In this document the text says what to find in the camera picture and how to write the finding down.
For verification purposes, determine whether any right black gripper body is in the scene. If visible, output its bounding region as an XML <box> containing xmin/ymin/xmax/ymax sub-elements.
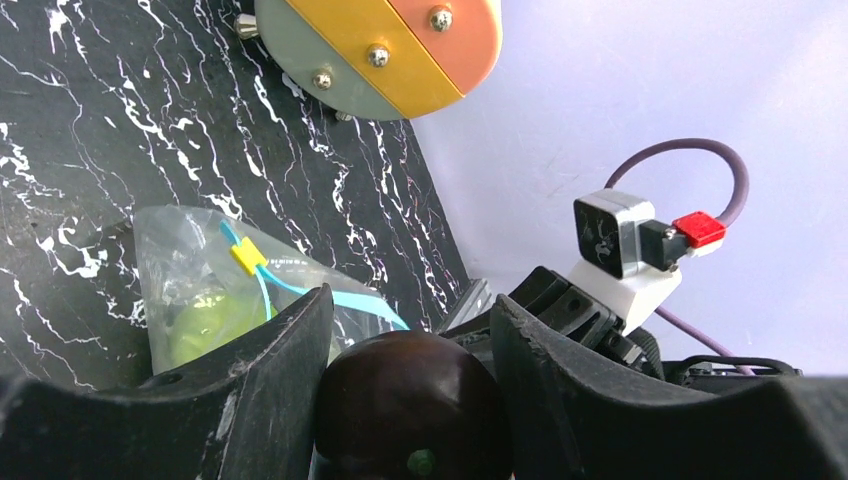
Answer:
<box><xmin>440</xmin><ymin>266</ymin><xmax>803</xmax><ymax>382</ymax></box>

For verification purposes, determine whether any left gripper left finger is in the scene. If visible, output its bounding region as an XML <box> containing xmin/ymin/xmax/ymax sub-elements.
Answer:
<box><xmin>1</xmin><ymin>286</ymin><xmax>334</xmax><ymax>479</ymax></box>

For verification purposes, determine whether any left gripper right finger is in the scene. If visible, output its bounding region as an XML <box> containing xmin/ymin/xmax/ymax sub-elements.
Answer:
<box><xmin>490</xmin><ymin>295</ymin><xmax>847</xmax><ymax>479</ymax></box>

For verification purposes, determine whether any green cabbage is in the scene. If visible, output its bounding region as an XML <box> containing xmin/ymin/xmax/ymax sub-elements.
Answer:
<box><xmin>152</xmin><ymin>292</ymin><xmax>278</xmax><ymax>374</ymax></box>

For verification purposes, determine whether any clear zip top bag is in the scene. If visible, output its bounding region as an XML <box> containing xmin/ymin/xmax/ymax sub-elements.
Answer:
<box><xmin>133</xmin><ymin>205</ymin><xmax>409</xmax><ymax>374</ymax></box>

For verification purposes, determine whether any dark purple eggplant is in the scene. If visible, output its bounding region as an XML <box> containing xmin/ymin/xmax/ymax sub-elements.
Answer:
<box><xmin>312</xmin><ymin>331</ymin><xmax>514</xmax><ymax>479</ymax></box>

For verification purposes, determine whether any round drawer cabinet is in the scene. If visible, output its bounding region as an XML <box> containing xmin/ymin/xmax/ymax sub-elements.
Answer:
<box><xmin>233</xmin><ymin>0</ymin><xmax>503</xmax><ymax>121</ymax></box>

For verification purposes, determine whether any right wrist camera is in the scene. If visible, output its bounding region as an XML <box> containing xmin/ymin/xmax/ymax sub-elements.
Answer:
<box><xmin>566</xmin><ymin>188</ymin><xmax>727</xmax><ymax>335</ymax></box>

